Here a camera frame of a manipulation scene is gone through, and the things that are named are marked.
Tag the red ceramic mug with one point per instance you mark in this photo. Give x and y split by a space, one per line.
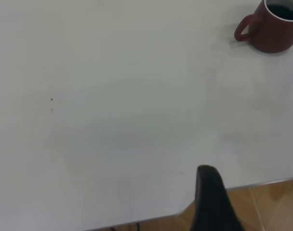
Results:
269 33

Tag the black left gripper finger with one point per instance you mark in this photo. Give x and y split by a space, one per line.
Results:
211 207

